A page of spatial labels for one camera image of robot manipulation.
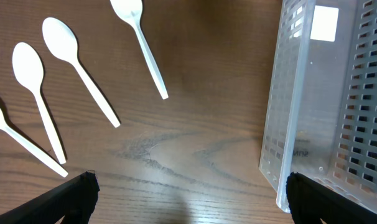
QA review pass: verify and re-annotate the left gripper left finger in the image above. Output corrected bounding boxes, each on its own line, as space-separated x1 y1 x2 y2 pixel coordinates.
0 171 100 224

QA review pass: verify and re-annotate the white plastic spoon far left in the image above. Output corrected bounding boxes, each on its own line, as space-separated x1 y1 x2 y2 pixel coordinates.
0 108 68 177

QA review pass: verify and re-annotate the white plastic spoon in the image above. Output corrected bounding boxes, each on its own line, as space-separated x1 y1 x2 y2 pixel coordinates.
42 17 121 128
0 108 68 177
12 42 67 164
110 0 169 100

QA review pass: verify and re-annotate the white plastic spoon rightmost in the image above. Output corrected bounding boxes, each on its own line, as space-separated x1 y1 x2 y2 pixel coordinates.
110 0 169 100

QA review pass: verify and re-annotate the clear perforated plastic basket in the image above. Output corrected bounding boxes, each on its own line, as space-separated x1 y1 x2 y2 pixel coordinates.
259 0 377 214

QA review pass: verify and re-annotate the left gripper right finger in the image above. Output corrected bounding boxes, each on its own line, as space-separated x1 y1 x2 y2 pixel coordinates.
286 172 377 224

